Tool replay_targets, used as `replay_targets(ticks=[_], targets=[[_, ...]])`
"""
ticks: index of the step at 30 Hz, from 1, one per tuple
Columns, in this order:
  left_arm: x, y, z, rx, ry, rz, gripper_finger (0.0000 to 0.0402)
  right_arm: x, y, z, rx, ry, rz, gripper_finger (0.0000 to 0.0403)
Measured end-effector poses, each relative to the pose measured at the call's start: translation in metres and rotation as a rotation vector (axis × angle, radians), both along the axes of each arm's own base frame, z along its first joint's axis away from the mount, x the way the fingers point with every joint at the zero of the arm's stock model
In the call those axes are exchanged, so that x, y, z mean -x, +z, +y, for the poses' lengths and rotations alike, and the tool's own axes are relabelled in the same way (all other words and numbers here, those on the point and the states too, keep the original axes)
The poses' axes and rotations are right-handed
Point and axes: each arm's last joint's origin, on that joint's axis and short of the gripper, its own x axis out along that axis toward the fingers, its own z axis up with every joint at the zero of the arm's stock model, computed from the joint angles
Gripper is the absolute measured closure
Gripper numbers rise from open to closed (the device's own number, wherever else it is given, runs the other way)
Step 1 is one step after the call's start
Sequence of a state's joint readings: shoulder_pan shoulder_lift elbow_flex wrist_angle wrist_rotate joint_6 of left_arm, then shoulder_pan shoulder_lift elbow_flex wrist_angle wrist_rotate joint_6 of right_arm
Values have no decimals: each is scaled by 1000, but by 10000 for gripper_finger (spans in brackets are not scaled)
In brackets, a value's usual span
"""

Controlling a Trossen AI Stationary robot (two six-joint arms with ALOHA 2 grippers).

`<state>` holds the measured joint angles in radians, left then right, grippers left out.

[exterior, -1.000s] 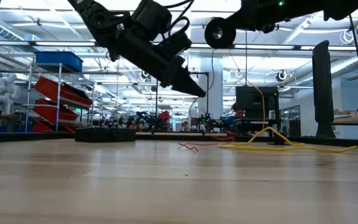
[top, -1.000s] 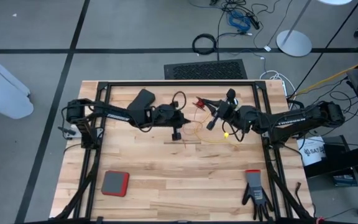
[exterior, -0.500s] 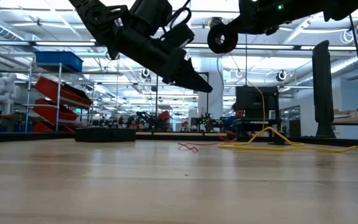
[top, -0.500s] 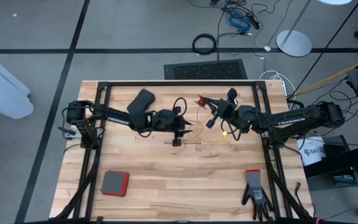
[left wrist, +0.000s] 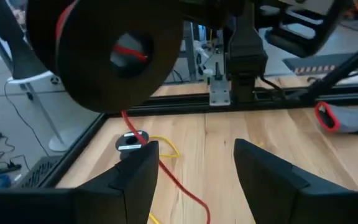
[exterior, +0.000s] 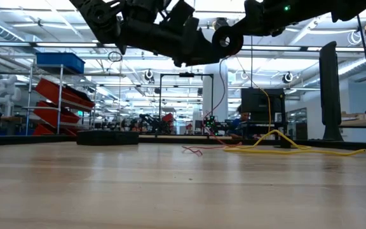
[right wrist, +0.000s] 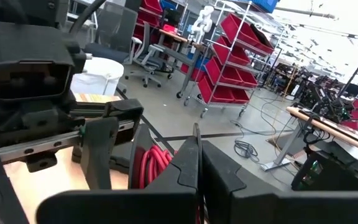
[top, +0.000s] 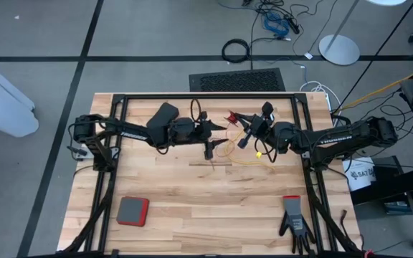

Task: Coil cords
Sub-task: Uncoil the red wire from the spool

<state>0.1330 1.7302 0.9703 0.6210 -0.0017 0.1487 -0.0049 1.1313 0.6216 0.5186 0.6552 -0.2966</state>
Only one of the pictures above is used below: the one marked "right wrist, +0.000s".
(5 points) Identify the workbench with wooden edge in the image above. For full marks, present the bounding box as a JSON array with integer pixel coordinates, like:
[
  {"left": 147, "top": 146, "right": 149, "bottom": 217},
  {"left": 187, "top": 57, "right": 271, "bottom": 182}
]
[{"left": 261, "top": 105, "right": 358, "bottom": 175}]

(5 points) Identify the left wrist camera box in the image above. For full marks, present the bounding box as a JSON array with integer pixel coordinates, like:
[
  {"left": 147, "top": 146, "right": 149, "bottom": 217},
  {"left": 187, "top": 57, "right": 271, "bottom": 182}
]
[{"left": 0, "top": 21, "right": 88, "bottom": 102}]

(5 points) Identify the thin red wire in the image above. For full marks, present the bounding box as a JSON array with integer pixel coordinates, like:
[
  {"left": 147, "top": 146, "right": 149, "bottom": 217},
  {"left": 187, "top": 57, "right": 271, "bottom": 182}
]
[{"left": 139, "top": 144, "right": 175, "bottom": 190}]

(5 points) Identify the black slanted pole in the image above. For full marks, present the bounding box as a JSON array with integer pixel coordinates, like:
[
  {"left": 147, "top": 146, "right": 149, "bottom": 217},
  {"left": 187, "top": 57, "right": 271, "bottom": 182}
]
[{"left": 337, "top": 39, "right": 358, "bottom": 97}]

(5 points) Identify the black computer box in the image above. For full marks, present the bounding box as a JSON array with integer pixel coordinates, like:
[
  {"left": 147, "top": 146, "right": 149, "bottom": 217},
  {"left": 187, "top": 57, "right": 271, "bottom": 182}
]
[{"left": 290, "top": 149, "right": 358, "bottom": 192}]

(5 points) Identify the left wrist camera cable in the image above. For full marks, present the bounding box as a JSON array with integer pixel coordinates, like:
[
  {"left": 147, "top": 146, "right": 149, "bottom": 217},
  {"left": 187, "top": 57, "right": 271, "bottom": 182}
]
[{"left": 69, "top": 0, "right": 107, "bottom": 34}]

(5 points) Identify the white humanoid robot figure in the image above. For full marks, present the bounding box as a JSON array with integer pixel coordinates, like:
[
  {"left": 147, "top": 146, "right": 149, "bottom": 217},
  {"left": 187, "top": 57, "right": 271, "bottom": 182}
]
[{"left": 187, "top": 5, "right": 214, "bottom": 44}]

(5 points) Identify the red plastic storage bin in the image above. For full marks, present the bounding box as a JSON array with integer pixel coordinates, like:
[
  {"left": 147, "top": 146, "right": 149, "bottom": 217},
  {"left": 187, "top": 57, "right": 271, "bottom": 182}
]
[
  {"left": 213, "top": 35, "right": 251, "bottom": 66},
  {"left": 221, "top": 14, "right": 253, "bottom": 47},
  {"left": 237, "top": 70, "right": 259, "bottom": 88},
  {"left": 197, "top": 76, "right": 236, "bottom": 103},
  {"left": 231, "top": 88, "right": 250, "bottom": 105},
  {"left": 204, "top": 57, "right": 244, "bottom": 85}
]

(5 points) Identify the wooden-top rolling table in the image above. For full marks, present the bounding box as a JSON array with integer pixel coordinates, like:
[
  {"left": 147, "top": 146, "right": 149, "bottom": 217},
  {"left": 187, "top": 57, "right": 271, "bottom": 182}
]
[{"left": 158, "top": 28, "right": 209, "bottom": 99}]

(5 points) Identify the black floor cable bundle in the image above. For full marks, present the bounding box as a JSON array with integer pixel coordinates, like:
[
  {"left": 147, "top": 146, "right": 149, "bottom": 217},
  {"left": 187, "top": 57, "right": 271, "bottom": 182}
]
[{"left": 231, "top": 119, "right": 260, "bottom": 160}]

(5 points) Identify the black spool with red wire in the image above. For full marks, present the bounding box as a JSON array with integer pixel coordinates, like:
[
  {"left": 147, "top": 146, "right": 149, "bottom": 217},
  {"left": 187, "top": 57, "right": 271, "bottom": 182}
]
[{"left": 128, "top": 123, "right": 202, "bottom": 191}]

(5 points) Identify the shelf of red bins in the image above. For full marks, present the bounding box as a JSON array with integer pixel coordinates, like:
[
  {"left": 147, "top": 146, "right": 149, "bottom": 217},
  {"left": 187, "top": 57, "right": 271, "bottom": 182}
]
[{"left": 134, "top": 0, "right": 164, "bottom": 41}]

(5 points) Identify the blue plastic crate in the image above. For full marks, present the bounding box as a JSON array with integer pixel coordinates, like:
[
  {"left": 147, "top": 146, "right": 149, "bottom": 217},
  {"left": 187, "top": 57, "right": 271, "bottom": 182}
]
[{"left": 253, "top": 0, "right": 279, "bottom": 14}]

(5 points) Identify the dark mesh office chair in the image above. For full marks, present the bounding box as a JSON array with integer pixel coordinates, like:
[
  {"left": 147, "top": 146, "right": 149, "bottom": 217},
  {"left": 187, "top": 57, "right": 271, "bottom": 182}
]
[{"left": 84, "top": 1, "right": 139, "bottom": 65}]

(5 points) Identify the wire shelf cart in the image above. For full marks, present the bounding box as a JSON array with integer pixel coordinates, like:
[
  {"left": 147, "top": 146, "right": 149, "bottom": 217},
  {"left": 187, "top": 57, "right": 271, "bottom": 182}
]
[{"left": 183, "top": 0, "right": 284, "bottom": 119}]

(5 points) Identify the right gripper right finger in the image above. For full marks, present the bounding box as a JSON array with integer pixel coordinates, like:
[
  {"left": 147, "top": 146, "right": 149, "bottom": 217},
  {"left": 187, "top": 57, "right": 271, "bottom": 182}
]
[{"left": 202, "top": 139, "right": 358, "bottom": 224}]

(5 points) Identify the grey office chair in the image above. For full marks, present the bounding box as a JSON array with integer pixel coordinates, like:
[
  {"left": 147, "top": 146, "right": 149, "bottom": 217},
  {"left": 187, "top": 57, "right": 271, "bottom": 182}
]
[{"left": 124, "top": 21, "right": 170, "bottom": 88}]

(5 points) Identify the white bin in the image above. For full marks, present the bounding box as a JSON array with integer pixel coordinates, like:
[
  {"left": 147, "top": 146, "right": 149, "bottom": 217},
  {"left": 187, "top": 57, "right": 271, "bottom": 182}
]
[{"left": 71, "top": 57, "right": 126, "bottom": 96}]

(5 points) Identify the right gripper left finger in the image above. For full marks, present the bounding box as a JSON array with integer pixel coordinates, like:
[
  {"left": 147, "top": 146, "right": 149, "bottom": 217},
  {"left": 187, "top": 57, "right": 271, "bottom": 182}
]
[{"left": 35, "top": 136, "right": 200, "bottom": 224}]

